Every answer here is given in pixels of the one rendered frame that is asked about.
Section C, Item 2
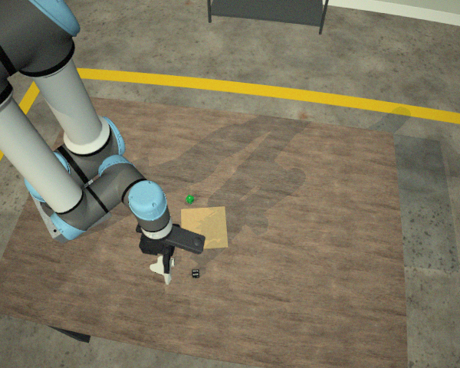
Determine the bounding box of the tan mat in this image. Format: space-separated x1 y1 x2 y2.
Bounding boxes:
181 206 228 249

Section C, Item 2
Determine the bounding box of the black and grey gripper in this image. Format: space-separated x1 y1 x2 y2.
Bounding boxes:
136 223 175 284

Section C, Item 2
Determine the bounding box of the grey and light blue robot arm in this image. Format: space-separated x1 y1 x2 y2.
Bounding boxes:
0 0 205 255

